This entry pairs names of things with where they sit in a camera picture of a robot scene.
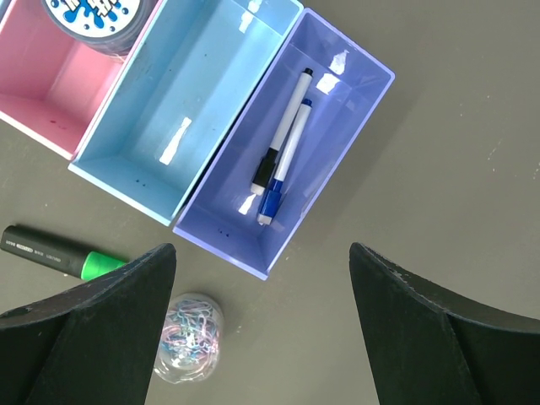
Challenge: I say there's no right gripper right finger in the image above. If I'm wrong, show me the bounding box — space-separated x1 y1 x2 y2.
349 243 539 404

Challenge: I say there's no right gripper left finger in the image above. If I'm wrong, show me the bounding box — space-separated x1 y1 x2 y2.
1 244 176 404

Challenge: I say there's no white blue marker pen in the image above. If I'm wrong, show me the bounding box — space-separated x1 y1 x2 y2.
257 98 312 225

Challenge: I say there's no white black marker pen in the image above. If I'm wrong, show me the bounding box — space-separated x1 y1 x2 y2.
251 67 313 196

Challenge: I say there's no pink drawer box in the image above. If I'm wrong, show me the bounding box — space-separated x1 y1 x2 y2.
1 0 161 160

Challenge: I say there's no purple drawer box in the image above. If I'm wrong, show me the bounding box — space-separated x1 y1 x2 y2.
174 9 395 279

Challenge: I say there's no blue drawer box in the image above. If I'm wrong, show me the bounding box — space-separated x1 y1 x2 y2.
69 1 303 225

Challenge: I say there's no blue round lidded jar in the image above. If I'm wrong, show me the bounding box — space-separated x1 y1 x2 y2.
41 0 157 57

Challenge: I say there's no green black highlighter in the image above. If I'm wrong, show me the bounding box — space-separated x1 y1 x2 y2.
1 225 127 281

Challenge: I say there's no clear plastic pin jar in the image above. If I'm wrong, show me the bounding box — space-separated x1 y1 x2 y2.
154 293 224 384

